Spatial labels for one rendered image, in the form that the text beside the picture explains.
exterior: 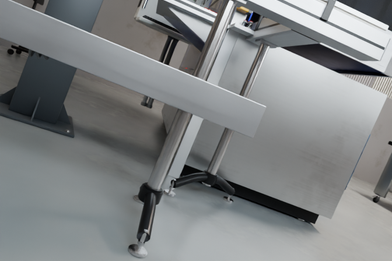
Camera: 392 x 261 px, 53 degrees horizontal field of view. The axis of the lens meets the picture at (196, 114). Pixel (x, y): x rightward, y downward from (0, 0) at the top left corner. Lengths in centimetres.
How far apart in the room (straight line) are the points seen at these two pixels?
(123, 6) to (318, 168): 401
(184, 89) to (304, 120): 112
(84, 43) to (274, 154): 133
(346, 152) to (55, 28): 174
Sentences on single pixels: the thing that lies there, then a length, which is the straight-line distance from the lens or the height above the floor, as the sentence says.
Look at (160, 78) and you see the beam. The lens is 130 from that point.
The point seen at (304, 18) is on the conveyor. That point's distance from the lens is 138.
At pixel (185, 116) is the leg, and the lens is 133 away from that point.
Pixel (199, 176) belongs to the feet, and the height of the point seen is 11.
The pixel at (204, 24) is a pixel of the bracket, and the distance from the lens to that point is 223.
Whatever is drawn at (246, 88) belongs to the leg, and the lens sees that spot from 194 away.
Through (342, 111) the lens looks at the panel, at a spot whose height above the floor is 69.
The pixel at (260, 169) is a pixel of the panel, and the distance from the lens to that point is 227.
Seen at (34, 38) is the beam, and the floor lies 47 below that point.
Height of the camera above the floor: 54
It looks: 5 degrees down
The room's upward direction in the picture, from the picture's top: 23 degrees clockwise
